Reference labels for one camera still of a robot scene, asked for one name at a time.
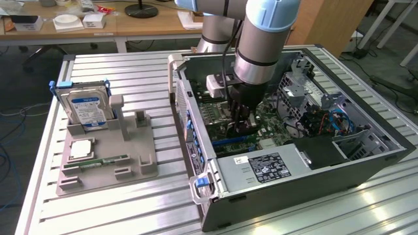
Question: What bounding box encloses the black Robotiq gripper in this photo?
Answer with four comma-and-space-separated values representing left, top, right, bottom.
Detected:
227, 82, 267, 115

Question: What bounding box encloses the long blue expansion slot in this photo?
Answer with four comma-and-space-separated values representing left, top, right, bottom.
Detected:
211, 136, 250, 147

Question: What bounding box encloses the perforated metal disk bay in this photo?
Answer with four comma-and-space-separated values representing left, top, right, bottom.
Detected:
275, 72, 328, 116

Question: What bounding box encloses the green motherboard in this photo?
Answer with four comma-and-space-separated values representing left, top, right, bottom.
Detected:
195, 83, 296, 158

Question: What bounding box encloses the black plastic air shroud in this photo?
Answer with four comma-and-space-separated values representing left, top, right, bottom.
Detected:
293, 137, 349, 171

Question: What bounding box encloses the grey power supply unit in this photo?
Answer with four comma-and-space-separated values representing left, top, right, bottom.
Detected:
217, 143, 314, 193

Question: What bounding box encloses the white paper stack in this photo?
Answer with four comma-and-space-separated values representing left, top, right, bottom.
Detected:
178, 11, 206, 30

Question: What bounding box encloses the black power adapter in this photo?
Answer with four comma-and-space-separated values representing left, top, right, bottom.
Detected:
352, 48, 369, 60

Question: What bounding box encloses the wooden cabinet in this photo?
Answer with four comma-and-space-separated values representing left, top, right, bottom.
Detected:
287, 0, 376, 57

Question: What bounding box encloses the grey slanted disk bay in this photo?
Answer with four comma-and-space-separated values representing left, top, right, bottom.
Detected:
332, 129, 392, 162

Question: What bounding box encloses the wooden desk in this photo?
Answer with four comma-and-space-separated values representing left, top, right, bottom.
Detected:
0, 0, 296, 47

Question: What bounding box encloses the black open PC case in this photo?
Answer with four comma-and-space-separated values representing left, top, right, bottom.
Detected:
167, 47, 418, 233

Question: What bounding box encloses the black round lamp base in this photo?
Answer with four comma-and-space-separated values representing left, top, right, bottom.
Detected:
125, 0, 159, 19

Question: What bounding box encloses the hard disk in blue caddy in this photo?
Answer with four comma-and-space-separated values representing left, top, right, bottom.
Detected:
48, 77, 114, 133

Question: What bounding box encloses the green RAM stick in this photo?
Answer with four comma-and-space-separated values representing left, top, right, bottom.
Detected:
64, 154, 130, 169

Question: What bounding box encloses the silver CPU chip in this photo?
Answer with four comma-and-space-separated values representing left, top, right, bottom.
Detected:
71, 141, 93, 160

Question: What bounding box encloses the small white labelled box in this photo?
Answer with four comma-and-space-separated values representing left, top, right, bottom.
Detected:
82, 13, 107, 29

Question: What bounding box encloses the grey parts rack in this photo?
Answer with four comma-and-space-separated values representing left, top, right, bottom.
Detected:
56, 94, 161, 197

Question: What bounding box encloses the white box with black lid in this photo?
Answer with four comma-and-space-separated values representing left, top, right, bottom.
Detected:
10, 15, 44, 32

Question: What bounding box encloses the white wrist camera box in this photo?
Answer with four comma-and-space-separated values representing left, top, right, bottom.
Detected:
206, 74, 230, 98

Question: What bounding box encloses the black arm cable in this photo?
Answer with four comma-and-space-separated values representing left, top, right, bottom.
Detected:
221, 21, 245, 98

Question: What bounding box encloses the red wire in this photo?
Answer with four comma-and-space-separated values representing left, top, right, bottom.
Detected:
318, 113, 329, 134

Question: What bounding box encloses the blue wire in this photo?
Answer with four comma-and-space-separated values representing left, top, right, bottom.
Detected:
329, 109, 357, 136

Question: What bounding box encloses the white table frame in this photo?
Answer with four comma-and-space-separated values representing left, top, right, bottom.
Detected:
356, 0, 418, 67

